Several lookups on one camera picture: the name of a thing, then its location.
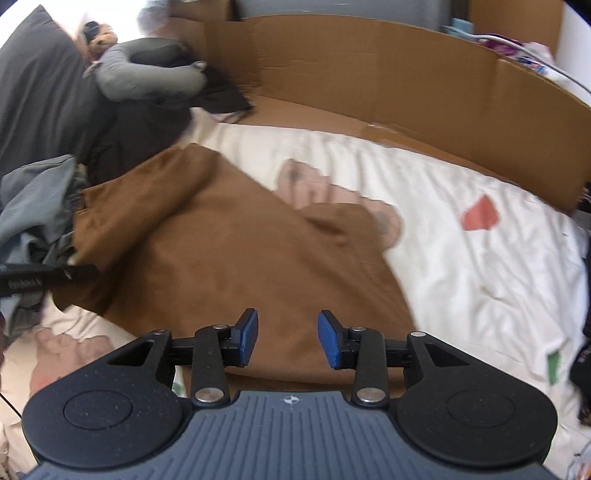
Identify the flattened cardboard sheet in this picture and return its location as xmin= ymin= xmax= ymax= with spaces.
xmin=166 ymin=14 xmax=591 ymax=213

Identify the pink and white plastic packet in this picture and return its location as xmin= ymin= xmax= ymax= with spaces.
xmin=480 ymin=37 xmax=555 ymax=75

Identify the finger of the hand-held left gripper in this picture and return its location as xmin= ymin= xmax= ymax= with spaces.
xmin=48 ymin=263 xmax=100 ymax=289

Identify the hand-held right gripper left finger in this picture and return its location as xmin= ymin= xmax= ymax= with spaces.
xmin=107 ymin=308 xmax=259 ymax=408

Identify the grey neck pillow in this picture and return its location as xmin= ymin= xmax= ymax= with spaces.
xmin=85 ymin=38 xmax=208 ymax=101

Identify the dark grey pillow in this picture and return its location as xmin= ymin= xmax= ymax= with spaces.
xmin=0 ymin=4 xmax=116 ymax=176

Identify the white printed bed sheet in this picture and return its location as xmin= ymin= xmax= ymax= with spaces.
xmin=0 ymin=108 xmax=591 ymax=480

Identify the grey fluffy toy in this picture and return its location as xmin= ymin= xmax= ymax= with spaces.
xmin=137 ymin=0 xmax=172 ymax=29

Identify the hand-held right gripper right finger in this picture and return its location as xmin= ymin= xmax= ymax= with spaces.
xmin=318 ymin=310 xmax=474 ymax=408

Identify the brown printed t-shirt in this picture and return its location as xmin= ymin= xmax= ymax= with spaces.
xmin=55 ymin=143 xmax=416 ymax=393

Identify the white cable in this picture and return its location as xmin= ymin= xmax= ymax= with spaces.
xmin=471 ymin=32 xmax=591 ymax=97

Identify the brown plush toy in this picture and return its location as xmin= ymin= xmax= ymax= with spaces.
xmin=81 ymin=21 xmax=122 ymax=61

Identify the crumpled black garment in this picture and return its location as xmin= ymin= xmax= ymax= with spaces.
xmin=83 ymin=62 xmax=254 ymax=185

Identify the grey-blue garment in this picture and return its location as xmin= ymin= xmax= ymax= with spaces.
xmin=0 ymin=154 xmax=88 ymax=333

